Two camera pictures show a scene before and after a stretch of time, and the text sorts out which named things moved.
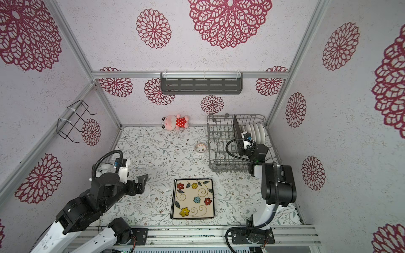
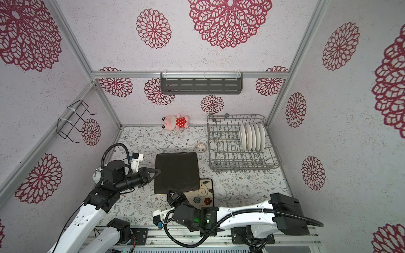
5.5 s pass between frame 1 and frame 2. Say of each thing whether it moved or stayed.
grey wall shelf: stayed
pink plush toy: stayed
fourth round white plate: stayed
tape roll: stayed
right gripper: moved
